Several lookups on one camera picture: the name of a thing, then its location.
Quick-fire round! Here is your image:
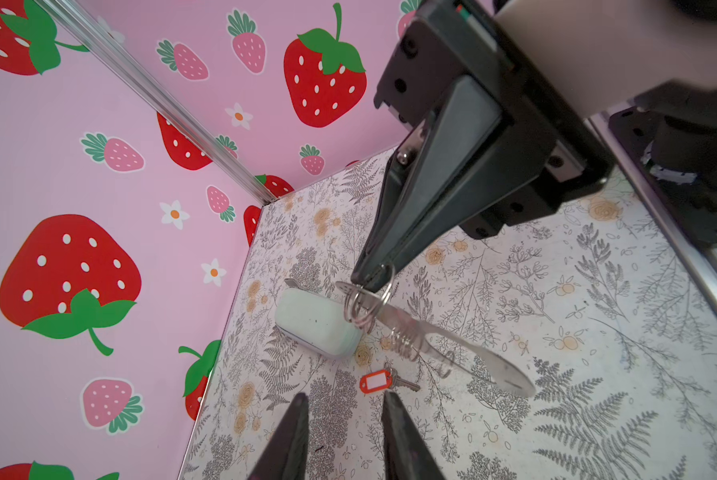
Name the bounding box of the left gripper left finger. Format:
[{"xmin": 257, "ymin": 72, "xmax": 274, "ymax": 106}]
[{"xmin": 248, "ymin": 392, "xmax": 310, "ymax": 480}]

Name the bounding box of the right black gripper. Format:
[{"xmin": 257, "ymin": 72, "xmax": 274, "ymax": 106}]
[{"xmin": 350, "ymin": 1, "xmax": 615, "ymax": 292}]

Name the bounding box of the key with red tag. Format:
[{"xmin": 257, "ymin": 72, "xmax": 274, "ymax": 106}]
[{"xmin": 358, "ymin": 368, "xmax": 421, "ymax": 395}]

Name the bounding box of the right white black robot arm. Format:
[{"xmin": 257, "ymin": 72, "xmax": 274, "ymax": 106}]
[{"xmin": 352, "ymin": 1, "xmax": 717, "ymax": 292}]

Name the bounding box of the aluminium extrusion rail frame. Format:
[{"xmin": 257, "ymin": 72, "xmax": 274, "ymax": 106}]
[{"xmin": 586, "ymin": 114, "xmax": 717, "ymax": 316}]

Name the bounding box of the pale green oblong case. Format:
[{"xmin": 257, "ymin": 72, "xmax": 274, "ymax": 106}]
[{"xmin": 274, "ymin": 288, "xmax": 363, "ymax": 360}]

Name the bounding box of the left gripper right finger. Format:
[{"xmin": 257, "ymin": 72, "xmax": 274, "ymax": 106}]
[{"xmin": 382, "ymin": 391, "xmax": 445, "ymax": 480}]

